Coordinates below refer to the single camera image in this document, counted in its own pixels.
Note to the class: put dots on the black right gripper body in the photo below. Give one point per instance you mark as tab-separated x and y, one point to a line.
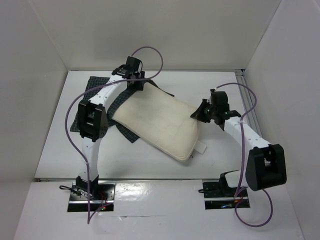
204	112

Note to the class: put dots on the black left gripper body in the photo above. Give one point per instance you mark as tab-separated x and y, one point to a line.
137	85

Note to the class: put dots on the cream pillow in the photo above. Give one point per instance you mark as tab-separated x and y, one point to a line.
161	120

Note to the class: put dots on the dark checked pillowcase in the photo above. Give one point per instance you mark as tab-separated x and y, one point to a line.
103	96

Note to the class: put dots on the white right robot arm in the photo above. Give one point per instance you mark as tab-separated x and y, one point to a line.
262	165

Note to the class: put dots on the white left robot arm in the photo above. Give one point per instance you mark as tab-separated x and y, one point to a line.
88	178

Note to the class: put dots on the white pillow label tag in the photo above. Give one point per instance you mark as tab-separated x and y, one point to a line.
199	148

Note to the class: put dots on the aluminium rail frame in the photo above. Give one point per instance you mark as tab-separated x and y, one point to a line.
250	100

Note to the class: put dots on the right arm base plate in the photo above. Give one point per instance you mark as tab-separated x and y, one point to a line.
218	198

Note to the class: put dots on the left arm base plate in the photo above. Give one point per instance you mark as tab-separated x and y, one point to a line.
101	201

